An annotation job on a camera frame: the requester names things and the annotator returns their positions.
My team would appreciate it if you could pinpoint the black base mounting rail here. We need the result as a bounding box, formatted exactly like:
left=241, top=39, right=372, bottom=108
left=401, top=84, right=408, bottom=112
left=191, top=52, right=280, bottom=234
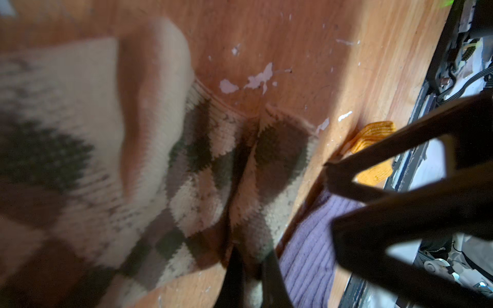
left=338, top=0, right=493, bottom=308

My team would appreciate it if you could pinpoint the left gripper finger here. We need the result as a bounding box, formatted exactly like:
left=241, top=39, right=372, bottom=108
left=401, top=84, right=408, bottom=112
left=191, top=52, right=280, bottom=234
left=323, top=90, right=493, bottom=203
left=331, top=162, right=492, bottom=307

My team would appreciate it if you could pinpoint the purple sock with yellow cuff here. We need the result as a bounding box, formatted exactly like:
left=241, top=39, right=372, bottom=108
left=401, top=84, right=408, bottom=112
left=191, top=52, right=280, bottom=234
left=279, top=121, right=397, bottom=307

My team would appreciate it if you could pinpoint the beige brown argyle sock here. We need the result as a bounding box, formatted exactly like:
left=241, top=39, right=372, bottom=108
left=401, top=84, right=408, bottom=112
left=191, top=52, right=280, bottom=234
left=1, top=19, right=317, bottom=307

